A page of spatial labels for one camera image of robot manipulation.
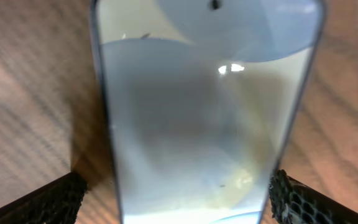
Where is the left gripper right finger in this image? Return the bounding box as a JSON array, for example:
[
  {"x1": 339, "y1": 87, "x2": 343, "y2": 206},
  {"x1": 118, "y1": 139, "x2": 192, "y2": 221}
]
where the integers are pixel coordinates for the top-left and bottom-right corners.
[{"x1": 268, "y1": 169, "x2": 358, "y2": 224}]

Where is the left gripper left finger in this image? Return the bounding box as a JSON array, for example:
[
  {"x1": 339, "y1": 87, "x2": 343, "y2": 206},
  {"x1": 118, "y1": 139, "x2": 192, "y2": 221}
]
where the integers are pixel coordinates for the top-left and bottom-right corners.
[{"x1": 0, "y1": 172, "x2": 88, "y2": 224}]

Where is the smartphone with blue screen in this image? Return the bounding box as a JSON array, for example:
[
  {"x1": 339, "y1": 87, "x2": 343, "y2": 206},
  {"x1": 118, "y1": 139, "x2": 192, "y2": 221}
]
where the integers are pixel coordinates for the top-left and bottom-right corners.
[{"x1": 89, "y1": 0, "x2": 326, "y2": 224}]

